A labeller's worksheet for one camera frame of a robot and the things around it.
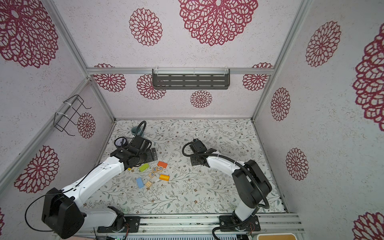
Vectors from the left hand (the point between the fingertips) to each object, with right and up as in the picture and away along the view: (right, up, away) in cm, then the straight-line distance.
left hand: (148, 158), depth 84 cm
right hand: (+27, 0, +8) cm, 28 cm away
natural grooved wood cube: (-1, -15, +3) cm, 16 cm away
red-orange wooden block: (+5, -6, +11) cm, 14 cm away
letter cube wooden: (+5, -8, +8) cm, 12 cm away
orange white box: (+62, -32, -18) cm, 72 cm away
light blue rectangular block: (-6, -15, +4) cm, 17 cm away
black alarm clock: (-25, +8, +19) cm, 33 cm away
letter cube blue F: (0, -11, +6) cm, 13 cm away
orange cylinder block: (+8, -13, +7) cm, 16 cm away
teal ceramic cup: (-17, +16, +22) cm, 32 cm away
